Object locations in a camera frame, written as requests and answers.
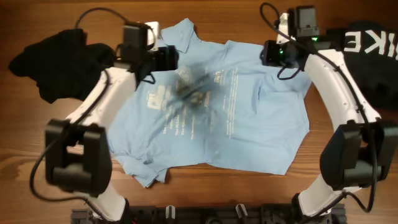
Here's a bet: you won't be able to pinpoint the light blue t-shirt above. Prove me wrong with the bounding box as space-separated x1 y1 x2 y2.
108 19 311 187

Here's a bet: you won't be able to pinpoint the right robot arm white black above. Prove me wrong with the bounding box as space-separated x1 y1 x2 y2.
260 6 397 223

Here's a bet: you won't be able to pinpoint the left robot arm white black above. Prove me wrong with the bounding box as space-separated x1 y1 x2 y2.
40 22 178 223

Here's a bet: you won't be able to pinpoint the folded black shirt white letters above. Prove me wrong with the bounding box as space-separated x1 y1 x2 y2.
326 21 397 110

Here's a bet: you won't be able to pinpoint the crumpled black garment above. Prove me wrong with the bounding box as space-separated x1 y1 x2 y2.
9 29 116 103

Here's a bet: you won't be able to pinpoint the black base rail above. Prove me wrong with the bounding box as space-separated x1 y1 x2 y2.
70 204 348 224

